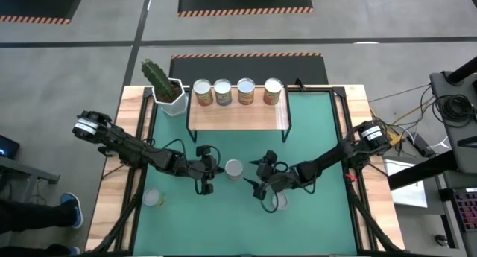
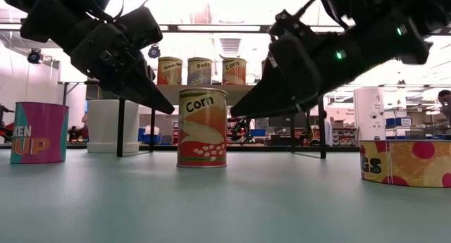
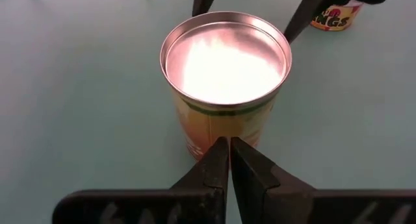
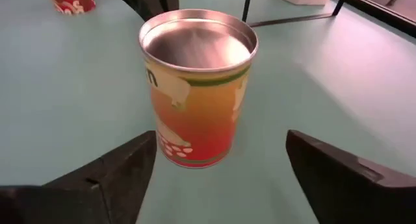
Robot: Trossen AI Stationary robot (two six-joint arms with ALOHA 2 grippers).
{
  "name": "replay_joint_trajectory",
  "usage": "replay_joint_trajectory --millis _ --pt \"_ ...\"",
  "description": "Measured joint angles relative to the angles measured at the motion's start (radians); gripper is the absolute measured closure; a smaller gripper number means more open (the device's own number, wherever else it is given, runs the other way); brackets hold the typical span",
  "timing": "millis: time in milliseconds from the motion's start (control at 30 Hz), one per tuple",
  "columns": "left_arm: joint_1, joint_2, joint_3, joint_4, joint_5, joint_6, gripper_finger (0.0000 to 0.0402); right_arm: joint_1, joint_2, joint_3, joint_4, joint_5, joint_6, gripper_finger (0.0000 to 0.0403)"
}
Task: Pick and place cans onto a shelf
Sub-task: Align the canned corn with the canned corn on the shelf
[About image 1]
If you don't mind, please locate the green table mat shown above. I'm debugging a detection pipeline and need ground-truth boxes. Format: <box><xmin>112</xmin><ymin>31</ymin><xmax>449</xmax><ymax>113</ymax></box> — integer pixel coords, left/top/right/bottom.
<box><xmin>132</xmin><ymin>91</ymin><xmax>359</xmax><ymax>256</ymax></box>

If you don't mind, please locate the white paper sheet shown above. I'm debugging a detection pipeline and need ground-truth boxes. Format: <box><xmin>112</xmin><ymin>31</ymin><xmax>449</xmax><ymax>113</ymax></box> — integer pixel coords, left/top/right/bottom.
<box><xmin>383</xmin><ymin>160</ymin><xmax>429</xmax><ymax>209</ymax></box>

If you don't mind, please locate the orange yellow food can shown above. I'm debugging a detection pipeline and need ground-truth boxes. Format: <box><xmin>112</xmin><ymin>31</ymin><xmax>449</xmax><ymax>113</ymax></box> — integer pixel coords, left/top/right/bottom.
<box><xmin>236</xmin><ymin>77</ymin><xmax>256</xmax><ymax>106</ymax></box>

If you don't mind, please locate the orange green beans can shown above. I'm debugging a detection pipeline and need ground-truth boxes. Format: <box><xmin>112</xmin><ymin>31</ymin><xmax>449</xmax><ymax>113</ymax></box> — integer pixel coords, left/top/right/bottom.
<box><xmin>192</xmin><ymin>78</ymin><xmax>215</xmax><ymax>107</ymax></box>

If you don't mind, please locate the backlit keyboard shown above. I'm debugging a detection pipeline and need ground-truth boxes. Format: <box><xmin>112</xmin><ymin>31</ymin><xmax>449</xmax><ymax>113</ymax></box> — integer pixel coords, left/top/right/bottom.
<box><xmin>452</xmin><ymin>188</ymin><xmax>477</xmax><ymax>234</ymax></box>

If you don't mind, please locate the orange corn can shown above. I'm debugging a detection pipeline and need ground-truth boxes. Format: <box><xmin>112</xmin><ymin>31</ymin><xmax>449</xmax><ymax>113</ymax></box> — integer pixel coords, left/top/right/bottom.
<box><xmin>224</xmin><ymin>159</ymin><xmax>244</xmax><ymax>181</ymax></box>

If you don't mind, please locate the black aluminium table frame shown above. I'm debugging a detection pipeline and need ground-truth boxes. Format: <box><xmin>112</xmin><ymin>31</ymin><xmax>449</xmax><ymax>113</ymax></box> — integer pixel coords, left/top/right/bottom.
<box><xmin>84</xmin><ymin>84</ymin><xmax>406</xmax><ymax>257</ymax></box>

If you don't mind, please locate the grey equipment cart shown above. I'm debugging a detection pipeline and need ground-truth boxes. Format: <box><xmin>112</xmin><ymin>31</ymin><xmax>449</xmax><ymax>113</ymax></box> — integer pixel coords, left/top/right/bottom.
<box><xmin>428</xmin><ymin>55</ymin><xmax>477</xmax><ymax>176</ymax></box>

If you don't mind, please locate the green cactus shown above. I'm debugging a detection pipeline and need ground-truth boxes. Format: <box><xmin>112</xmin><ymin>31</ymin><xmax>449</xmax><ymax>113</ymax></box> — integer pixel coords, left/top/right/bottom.
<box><xmin>140</xmin><ymin>58</ymin><xmax>175</xmax><ymax>100</ymax></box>

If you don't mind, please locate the yellow cable plug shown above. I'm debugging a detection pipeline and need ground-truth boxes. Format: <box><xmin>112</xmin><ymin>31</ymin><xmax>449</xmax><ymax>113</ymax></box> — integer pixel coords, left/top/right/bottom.
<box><xmin>382</xmin><ymin>127</ymin><xmax>406</xmax><ymax>146</ymax></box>

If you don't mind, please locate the black striped-edge floor mat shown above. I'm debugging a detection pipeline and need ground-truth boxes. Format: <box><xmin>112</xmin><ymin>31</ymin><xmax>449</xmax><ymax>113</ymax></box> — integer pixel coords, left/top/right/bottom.
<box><xmin>168</xmin><ymin>51</ymin><xmax>329</xmax><ymax>86</ymax></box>
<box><xmin>0</xmin><ymin>0</ymin><xmax>84</xmax><ymax>25</ymax></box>
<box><xmin>177</xmin><ymin>0</ymin><xmax>315</xmax><ymax>19</ymax></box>

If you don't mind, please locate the green label can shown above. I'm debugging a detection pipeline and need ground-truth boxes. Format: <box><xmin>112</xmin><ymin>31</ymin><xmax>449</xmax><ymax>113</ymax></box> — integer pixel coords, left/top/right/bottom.
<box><xmin>142</xmin><ymin>188</ymin><xmax>167</xmax><ymax>209</ymax></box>

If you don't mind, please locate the orange pineapple can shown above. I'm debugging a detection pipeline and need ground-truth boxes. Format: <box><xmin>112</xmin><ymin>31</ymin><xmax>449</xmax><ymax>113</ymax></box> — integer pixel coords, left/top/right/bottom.
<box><xmin>262</xmin><ymin>77</ymin><xmax>284</xmax><ymax>107</ymax></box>

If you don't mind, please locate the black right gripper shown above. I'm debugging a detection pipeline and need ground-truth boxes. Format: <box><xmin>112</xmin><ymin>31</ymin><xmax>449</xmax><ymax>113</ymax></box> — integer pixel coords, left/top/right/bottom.
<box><xmin>243</xmin><ymin>150</ymin><xmax>295</xmax><ymax>201</ymax></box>

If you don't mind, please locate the blue peas can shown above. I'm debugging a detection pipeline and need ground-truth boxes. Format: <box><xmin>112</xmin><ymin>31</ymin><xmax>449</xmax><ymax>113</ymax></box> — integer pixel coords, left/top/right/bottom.
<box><xmin>213</xmin><ymin>78</ymin><xmax>233</xmax><ymax>107</ymax></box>

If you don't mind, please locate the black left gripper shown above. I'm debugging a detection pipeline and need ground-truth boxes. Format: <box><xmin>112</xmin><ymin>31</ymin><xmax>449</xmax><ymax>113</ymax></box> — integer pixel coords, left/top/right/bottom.
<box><xmin>188</xmin><ymin>145</ymin><xmax>226</xmax><ymax>196</ymax></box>

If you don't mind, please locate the black cable coil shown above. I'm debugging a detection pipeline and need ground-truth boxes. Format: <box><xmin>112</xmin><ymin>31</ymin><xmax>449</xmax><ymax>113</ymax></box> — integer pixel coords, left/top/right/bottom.
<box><xmin>434</xmin><ymin>94</ymin><xmax>477</xmax><ymax>124</ymax></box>

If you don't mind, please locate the grey desk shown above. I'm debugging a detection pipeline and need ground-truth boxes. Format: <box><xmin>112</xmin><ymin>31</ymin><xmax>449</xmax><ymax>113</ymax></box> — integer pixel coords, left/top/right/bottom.
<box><xmin>0</xmin><ymin>156</ymin><xmax>61</xmax><ymax>247</ymax></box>

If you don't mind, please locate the black diagonal bar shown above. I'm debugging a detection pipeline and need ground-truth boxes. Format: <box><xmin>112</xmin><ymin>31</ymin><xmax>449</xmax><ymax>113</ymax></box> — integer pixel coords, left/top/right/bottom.
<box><xmin>387</xmin><ymin>148</ymin><xmax>461</xmax><ymax>191</ymax></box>

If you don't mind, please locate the small black caster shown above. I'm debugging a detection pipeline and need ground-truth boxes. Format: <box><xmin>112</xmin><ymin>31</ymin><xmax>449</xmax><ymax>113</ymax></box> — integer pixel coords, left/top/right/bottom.
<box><xmin>433</xmin><ymin>233</ymin><xmax>451</xmax><ymax>248</ymax></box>

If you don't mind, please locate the black power strip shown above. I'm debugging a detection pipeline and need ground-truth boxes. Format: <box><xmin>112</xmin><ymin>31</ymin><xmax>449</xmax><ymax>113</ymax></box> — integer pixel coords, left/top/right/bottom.
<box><xmin>408</xmin><ymin>132</ymin><xmax>435</xmax><ymax>159</ymax></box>

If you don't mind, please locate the person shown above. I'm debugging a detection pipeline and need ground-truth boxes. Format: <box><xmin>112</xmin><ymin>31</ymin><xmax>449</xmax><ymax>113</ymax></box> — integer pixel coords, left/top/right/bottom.
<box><xmin>0</xmin><ymin>191</ymin><xmax>85</xmax><ymax>257</ymax></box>

